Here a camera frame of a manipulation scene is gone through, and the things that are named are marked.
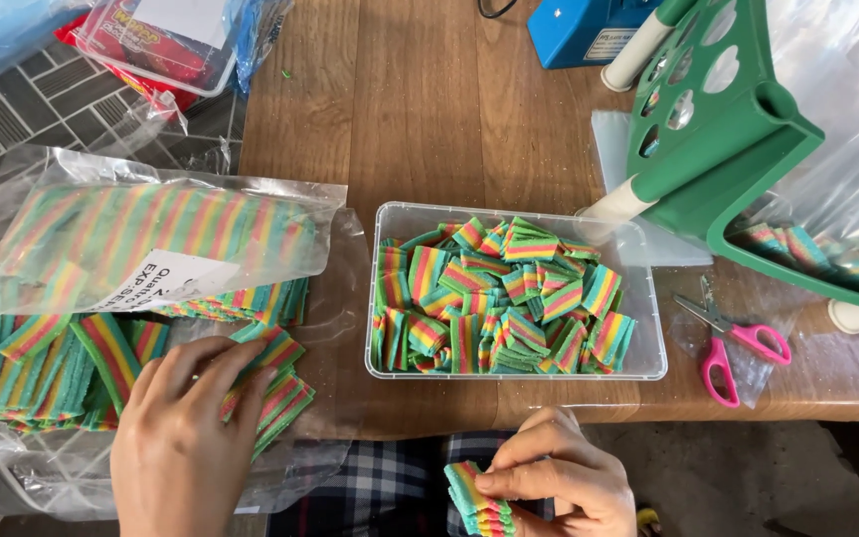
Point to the person's left hand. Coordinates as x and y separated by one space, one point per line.
176 455

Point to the person's right hand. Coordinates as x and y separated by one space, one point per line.
578 492

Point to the small stack of rainbow candy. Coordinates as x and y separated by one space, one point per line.
470 496

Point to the yellow slipper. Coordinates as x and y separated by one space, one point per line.
648 522

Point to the pile of long rainbow strips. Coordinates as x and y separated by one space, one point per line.
64 358

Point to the white paper label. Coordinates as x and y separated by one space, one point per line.
165 280

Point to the heap of cut rainbow pieces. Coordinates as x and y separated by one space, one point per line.
500 306

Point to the clear rectangular plastic container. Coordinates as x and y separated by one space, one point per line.
638 298

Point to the small clear plastic pouch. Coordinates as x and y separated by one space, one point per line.
761 373

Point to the large clear plastic bag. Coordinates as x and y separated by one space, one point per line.
42 224

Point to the crumpled clear plastic wrap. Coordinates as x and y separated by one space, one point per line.
153 130

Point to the red snack packet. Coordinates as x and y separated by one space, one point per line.
139 78

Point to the green plastic stool white legs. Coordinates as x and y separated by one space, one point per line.
743 142

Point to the clear lidded plastic box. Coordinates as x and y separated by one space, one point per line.
165 41

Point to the blue sealing machine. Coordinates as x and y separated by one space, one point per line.
571 30

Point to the clear bag with candy pieces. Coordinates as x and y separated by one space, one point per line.
854 112

